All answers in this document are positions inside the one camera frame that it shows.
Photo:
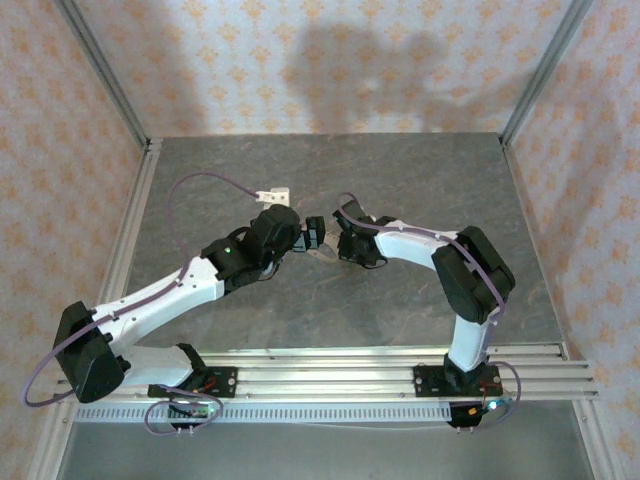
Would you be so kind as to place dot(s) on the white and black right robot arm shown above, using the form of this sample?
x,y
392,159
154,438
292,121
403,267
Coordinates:
x,y
410,247

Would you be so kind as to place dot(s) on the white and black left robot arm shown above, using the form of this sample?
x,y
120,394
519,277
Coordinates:
x,y
160,315

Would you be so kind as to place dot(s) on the small circuit board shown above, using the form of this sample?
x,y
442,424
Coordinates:
x,y
197,411
495,405

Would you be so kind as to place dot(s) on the grey metal lower panel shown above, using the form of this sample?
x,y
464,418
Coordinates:
x,y
325,452

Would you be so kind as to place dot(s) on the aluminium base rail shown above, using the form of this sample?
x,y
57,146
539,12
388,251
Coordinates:
x,y
325,372

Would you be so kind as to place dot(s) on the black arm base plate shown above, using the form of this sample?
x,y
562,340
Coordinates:
x,y
227,382
425,382

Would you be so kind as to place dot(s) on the aluminium frame post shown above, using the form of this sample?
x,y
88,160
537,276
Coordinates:
x,y
102,65
546,65

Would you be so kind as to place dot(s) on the aluminium frame leg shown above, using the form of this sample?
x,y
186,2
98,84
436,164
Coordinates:
x,y
50,440
592,440

